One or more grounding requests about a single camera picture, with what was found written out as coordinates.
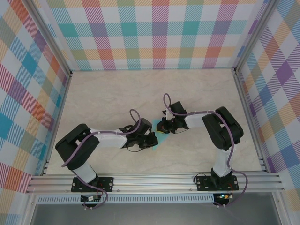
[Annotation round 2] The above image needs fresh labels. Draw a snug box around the light blue paper sheet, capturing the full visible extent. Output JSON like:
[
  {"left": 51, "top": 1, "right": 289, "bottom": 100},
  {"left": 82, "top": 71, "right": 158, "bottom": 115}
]
[{"left": 150, "top": 119, "right": 171, "bottom": 151}]

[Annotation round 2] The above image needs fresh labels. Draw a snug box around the aluminium frame leg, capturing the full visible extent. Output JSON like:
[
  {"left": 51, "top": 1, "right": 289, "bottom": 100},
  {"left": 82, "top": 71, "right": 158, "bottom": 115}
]
[
  {"left": 22, "top": 194, "right": 36, "bottom": 225},
  {"left": 273, "top": 192, "right": 288, "bottom": 225}
]

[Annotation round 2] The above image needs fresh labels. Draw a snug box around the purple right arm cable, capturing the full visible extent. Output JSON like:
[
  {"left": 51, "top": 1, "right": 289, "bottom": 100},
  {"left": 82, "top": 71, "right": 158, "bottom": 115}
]
[{"left": 163, "top": 93, "right": 248, "bottom": 208}]

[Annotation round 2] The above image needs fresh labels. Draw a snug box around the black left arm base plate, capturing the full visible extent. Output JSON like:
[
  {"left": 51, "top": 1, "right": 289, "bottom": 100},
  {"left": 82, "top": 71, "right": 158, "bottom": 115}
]
[{"left": 71, "top": 177, "right": 114, "bottom": 193}]

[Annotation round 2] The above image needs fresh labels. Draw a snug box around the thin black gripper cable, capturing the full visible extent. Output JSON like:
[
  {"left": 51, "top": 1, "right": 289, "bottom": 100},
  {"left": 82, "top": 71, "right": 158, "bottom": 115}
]
[
  {"left": 173, "top": 126, "right": 189, "bottom": 135},
  {"left": 126, "top": 145, "right": 143, "bottom": 153}
]

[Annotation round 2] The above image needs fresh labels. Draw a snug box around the aluminium corner post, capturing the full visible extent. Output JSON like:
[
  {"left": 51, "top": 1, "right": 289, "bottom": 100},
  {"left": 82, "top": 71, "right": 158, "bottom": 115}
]
[
  {"left": 232, "top": 0, "right": 282, "bottom": 75},
  {"left": 23, "top": 0, "right": 73, "bottom": 78}
]

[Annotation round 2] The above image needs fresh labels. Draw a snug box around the slotted grey cable duct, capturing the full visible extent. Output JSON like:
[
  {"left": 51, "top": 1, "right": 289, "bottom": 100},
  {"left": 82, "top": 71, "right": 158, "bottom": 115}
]
[{"left": 37, "top": 196, "right": 215, "bottom": 204}]

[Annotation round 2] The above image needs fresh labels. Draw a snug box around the aluminium side rail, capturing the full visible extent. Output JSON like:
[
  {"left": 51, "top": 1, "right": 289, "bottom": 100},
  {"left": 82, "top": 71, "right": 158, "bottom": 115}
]
[
  {"left": 233, "top": 69, "right": 269, "bottom": 173},
  {"left": 41, "top": 71, "right": 73, "bottom": 176}
]

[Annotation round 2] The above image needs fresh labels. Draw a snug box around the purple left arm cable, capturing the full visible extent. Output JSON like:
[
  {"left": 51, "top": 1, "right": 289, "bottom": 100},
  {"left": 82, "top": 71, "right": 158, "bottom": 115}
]
[{"left": 61, "top": 109, "right": 141, "bottom": 210}]

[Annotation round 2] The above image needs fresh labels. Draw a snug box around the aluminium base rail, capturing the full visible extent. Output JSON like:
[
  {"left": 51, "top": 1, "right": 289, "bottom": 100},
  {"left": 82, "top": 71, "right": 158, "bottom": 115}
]
[{"left": 26, "top": 172, "right": 285, "bottom": 194}]

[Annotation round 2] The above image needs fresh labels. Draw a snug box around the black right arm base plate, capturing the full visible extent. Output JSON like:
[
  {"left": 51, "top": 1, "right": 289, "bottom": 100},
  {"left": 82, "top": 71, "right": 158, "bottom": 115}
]
[{"left": 196, "top": 176, "right": 240, "bottom": 192}]

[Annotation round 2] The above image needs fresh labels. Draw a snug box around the small black circuit board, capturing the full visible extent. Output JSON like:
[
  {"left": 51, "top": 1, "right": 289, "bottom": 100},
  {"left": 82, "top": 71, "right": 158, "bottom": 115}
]
[{"left": 81, "top": 195, "right": 103, "bottom": 202}]

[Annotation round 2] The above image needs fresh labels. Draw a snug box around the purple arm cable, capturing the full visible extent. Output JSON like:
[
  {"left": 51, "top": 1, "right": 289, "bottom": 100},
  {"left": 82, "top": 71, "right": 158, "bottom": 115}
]
[
  {"left": 163, "top": 93, "right": 248, "bottom": 208},
  {"left": 61, "top": 109, "right": 141, "bottom": 210}
]

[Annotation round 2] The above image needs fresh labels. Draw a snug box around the thin black base cable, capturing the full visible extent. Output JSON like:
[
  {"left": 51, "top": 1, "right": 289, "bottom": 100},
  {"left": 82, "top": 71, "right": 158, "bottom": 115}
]
[{"left": 194, "top": 170, "right": 213, "bottom": 185}]

